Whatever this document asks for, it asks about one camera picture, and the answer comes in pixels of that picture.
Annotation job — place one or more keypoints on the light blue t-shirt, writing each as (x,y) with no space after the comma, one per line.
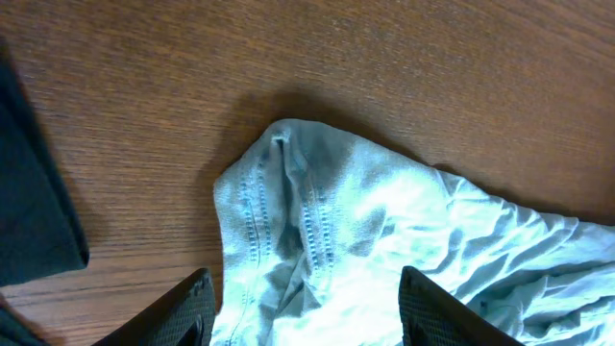
(317,225)

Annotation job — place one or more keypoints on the dark navy garment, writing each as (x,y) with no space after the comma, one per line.
(41,234)

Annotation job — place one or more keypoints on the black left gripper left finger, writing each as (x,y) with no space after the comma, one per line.
(183,316)

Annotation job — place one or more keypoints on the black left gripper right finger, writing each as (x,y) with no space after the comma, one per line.
(432,317)

